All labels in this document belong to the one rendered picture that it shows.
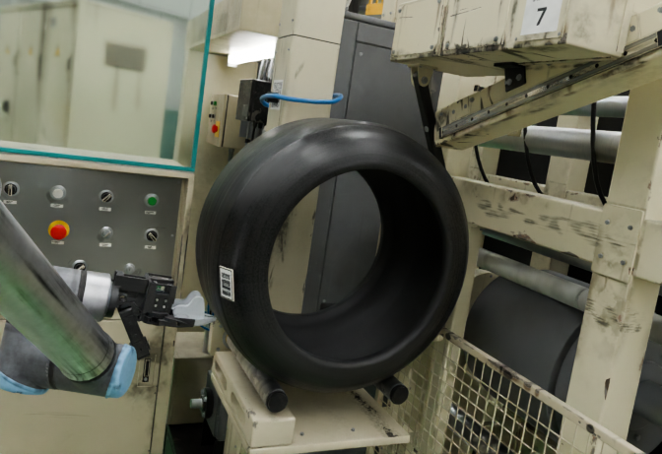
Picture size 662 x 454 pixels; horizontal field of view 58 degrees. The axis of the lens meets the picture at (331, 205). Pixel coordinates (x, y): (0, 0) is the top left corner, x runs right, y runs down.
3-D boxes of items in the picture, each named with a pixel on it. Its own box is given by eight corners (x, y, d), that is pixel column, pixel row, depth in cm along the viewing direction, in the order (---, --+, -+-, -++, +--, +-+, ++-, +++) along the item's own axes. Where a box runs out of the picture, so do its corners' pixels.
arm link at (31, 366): (40, 400, 98) (57, 324, 100) (-25, 389, 99) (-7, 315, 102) (69, 394, 107) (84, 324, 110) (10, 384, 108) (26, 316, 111)
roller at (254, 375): (225, 347, 148) (225, 329, 147) (242, 344, 149) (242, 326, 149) (267, 416, 116) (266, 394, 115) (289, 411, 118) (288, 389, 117)
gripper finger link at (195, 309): (225, 301, 117) (178, 294, 114) (217, 330, 118) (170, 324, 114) (221, 296, 120) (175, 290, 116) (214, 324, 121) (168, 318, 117)
